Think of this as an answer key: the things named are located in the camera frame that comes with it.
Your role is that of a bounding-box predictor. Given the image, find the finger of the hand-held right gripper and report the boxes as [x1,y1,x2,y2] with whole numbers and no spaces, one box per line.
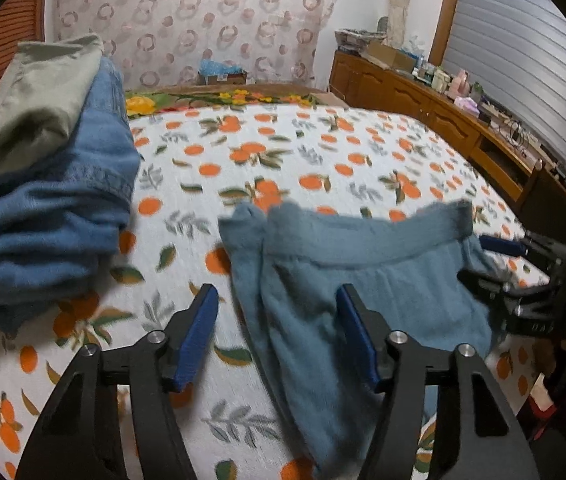
[480,232,566,271]
[458,267,564,333]

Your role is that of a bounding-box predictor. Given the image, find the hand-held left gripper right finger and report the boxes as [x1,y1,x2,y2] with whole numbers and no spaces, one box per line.
[335,284,538,480]

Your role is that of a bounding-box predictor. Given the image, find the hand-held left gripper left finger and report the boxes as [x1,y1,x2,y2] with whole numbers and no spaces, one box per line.
[16,284,220,480]

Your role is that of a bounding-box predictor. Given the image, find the blue-grey pants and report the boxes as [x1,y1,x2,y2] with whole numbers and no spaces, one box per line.
[218,200,514,478]

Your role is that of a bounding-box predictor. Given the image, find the folded grey-green pants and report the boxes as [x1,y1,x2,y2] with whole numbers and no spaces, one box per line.
[0,34,106,183]

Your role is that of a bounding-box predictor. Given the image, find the wooden sideboard cabinet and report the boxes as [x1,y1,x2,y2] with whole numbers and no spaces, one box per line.
[330,50,566,221]

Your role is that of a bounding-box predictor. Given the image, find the folded blue jeans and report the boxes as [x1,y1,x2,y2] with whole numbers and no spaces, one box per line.
[0,55,141,333]

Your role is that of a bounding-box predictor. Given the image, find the white window shutter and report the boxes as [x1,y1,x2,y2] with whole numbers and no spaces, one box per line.
[430,0,566,176]

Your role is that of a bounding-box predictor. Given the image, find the orange print bed sheet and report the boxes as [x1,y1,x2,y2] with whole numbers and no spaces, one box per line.
[0,105,551,480]

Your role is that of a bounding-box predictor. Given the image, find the open cardboard box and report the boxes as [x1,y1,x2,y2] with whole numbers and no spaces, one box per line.
[363,41,417,74]

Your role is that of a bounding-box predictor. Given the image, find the floral blanket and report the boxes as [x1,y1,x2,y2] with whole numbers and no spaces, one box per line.
[123,85,349,121]

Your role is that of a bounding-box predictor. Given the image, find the woven basket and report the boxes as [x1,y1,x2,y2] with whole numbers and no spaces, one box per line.
[335,29,388,55]

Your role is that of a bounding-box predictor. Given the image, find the cream lace curtain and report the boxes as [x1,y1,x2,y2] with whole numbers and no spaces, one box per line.
[388,0,417,46]

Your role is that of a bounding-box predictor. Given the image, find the blue plastic bag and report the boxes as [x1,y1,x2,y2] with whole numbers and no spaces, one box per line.
[198,57,238,80]

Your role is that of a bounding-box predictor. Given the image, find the circle pattern curtain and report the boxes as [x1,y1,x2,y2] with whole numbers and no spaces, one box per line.
[53,0,341,91]

